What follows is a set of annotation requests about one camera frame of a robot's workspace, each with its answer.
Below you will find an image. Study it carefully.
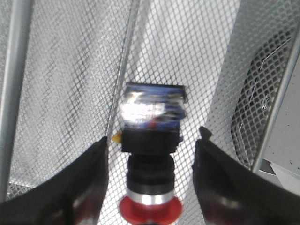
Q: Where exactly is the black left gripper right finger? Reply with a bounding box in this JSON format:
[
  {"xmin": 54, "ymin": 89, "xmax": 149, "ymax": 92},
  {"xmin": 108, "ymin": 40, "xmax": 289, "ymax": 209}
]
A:
[{"xmin": 192, "ymin": 127, "xmax": 300, "ymax": 225}]

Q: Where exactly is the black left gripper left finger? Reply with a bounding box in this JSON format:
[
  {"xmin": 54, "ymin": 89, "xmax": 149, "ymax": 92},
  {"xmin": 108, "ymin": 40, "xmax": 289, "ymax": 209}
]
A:
[{"xmin": 0, "ymin": 136, "xmax": 109, "ymax": 225}]

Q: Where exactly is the red emergency stop button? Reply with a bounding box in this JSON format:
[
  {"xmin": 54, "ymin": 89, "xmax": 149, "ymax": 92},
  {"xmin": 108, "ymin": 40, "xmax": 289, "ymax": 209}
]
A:
[{"xmin": 114, "ymin": 82, "xmax": 187, "ymax": 225}]

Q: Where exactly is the silver mesh tray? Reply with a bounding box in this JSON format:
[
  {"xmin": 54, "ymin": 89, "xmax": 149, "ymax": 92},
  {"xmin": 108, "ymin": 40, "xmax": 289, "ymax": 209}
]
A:
[{"xmin": 0, "ymin": 0, "xmax": 300, "ymax": 225}]

